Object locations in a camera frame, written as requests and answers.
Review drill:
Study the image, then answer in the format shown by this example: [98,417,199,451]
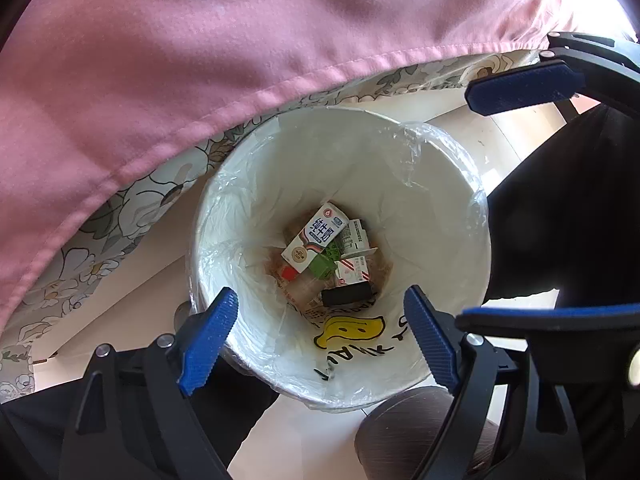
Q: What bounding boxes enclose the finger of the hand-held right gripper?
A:
[466,31,640,117]
[456,302,640,388]

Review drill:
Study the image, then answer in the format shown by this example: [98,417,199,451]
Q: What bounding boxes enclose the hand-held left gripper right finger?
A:
[403,285,596,480]

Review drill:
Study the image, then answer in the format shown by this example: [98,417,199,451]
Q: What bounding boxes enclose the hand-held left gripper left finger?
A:
[60,287,240,480]

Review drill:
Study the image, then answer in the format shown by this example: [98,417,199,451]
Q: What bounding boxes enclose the black small box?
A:
[320,282,373,308]

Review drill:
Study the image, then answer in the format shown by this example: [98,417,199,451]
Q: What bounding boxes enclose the white red-striped medicine box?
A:
[334,255,373,288]

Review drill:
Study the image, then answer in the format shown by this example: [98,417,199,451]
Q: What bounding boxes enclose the green plastic piece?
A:
[308,242,346,281]

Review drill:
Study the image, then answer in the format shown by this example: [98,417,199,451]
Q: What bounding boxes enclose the white round bin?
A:
[187,105,493,413]

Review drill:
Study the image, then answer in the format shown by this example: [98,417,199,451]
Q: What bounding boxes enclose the white blue milk carton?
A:
[281,201,349,273]

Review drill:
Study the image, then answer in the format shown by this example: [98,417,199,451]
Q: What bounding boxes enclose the brown knitted slipper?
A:
[355,387,501,480]

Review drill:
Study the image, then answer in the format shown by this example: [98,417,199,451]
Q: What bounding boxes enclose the clear plastic bin liner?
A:
[192,107,491,411]

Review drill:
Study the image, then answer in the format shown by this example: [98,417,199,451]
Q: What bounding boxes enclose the grey floral bed sheet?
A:
[0,52,541,401]

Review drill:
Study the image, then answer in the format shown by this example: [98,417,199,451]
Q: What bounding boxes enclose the pink floral blanket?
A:
[0,0,636,331]

